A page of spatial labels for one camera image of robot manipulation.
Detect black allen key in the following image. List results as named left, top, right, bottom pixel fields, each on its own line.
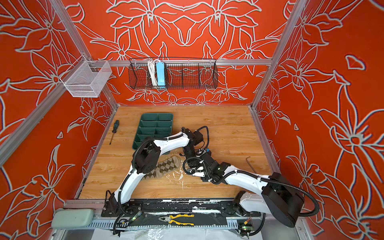
left=246, top=156, right=257, bottom=174

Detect black wire wall basket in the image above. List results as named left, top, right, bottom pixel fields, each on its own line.
left=128, top=58, right=219, bottom=90

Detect light blue box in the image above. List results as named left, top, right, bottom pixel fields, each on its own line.
left=156, top=62, right=166, bottom=88

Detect green handle screwdriver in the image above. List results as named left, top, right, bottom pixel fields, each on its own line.
left=109, top=120, right=120, bottom=145

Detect beige argyle sock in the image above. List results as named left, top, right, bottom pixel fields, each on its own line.
left=144, top=156, right=182, bottom=180

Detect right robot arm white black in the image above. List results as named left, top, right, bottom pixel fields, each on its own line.
left=183, top=152, right=320, bottom=228

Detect white slotted cable duct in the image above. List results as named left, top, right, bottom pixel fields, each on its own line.
left=86, top=218, right=241, bottom=231

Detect green plastic divided tray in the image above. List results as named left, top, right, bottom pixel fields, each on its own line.
left=132, top=113, right=174, bottom=150

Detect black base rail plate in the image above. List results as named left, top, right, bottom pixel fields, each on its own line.
left=101, top=197, right=262, bottom=218

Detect pale green foam pad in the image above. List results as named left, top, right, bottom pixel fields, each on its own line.
left=51, top=209, right=94, bottom=229

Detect white wire mesh basket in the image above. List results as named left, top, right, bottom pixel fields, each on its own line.
left=60, top=61, right=112, bottom=98

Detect yellow handle pliers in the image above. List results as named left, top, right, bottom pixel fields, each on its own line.
left=158, top=214, right=195, bottom=226

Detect white cable bundle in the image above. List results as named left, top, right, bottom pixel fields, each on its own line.
left=147, top=59, right=158, bottom=88

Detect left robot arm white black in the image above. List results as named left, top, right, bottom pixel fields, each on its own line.
left=102, top=127, right=204, bottom=217

